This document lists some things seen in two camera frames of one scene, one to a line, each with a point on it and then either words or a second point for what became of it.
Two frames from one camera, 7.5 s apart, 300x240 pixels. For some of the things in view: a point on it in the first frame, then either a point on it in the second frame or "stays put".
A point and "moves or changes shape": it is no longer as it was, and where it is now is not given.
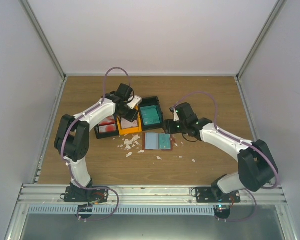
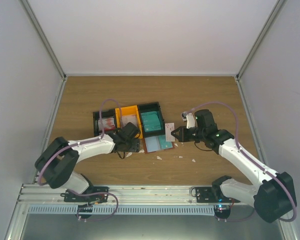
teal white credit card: x=164 y=141 moves or changes shape
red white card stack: x=107 y=124 stays put
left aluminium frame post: x=28 y=10 stays put
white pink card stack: x=126 y=123 stays put
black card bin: x=153 y=101 moves or changes shape
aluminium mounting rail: x=150 y=195 stays put
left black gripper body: x=125 y=114 to x=131 y=148
